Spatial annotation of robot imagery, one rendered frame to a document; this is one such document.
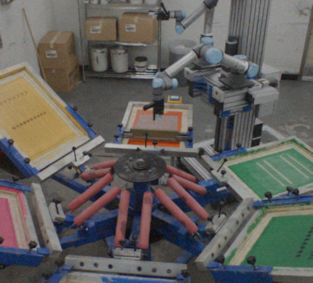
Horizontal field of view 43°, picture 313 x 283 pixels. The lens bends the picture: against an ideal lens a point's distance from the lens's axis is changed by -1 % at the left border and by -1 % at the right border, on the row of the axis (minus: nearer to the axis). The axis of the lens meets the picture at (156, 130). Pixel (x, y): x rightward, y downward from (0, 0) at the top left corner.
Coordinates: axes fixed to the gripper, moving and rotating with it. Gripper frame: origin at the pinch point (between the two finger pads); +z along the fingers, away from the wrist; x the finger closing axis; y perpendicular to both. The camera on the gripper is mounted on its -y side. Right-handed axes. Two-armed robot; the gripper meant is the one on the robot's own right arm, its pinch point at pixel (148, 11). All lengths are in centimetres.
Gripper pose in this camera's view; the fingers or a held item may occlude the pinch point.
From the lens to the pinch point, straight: 386.9
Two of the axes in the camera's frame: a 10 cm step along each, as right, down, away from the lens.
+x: -0.5, -4.5, 8.9
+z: -10.0, 0.1, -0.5
